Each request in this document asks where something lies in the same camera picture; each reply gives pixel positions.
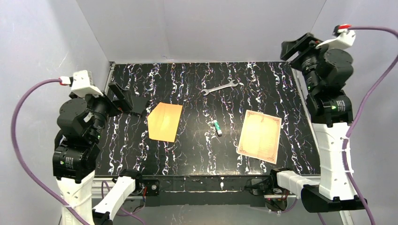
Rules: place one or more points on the orange envelope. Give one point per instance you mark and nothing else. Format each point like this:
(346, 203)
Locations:
(163, 122)

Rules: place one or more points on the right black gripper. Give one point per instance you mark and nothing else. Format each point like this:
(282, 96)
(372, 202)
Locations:
(298, 49)

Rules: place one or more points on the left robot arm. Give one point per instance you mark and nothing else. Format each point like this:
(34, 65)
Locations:
(81, 121)

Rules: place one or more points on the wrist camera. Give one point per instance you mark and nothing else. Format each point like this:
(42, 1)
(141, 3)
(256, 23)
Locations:
(344, 38)
(82, 84)

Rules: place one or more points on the tan letter paper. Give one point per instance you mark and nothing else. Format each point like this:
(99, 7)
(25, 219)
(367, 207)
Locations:
(260, 136)

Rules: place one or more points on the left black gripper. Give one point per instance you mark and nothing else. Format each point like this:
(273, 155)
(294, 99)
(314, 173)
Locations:
(117, 96)

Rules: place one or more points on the silver open-end wrench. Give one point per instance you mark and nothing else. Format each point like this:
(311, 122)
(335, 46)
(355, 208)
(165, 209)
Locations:
(230, 84)

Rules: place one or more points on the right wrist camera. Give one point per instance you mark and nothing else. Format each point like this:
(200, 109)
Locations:
(344, 38)

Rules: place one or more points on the aluminium front frame rail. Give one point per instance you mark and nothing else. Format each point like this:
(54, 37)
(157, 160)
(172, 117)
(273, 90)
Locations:
(165, 190)

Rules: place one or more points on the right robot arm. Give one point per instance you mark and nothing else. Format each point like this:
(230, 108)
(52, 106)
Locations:
(325, 66)

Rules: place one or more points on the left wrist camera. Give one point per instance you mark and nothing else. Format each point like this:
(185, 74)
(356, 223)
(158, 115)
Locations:
(82, 84)

